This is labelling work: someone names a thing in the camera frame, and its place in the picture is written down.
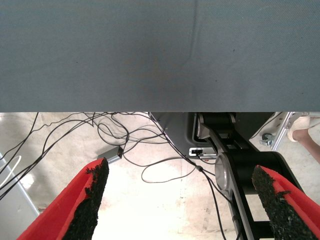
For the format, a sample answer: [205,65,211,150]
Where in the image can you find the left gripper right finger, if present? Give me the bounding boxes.
[251,164,320,240]

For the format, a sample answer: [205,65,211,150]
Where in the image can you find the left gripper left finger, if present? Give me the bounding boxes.
[17,157,110,240]

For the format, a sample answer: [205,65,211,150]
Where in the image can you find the grey adapter box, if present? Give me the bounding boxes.
[96,146,125,165]

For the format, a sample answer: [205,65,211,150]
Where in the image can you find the person bare lower leg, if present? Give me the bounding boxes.
[292,127,320,166]

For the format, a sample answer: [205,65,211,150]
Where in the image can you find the grey caster wheel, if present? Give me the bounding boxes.
[259,132,276,146]

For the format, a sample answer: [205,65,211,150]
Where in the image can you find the short aluminium profile foot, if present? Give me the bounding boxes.
[271,112,297,152]

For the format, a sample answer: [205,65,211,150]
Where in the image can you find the dark grey base panel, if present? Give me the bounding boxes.
[149,112,276,160]

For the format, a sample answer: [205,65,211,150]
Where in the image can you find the dark grey table cloth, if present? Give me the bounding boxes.
[0,0,320,113]

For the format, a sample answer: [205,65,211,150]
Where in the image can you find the black frame with cylinder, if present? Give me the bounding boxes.
[196,112,308,240]

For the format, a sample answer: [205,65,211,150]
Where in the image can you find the white floor cable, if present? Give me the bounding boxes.
[0,155,23,188]

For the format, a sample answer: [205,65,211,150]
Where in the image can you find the grey cable loop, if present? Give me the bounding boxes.
[141,157,197,184]

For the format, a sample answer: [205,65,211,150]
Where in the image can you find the tangled black floor cables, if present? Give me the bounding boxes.
[0,111,176,201]

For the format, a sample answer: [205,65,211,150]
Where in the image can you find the black cable with ferrite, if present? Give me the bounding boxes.
[192,159,228,240]

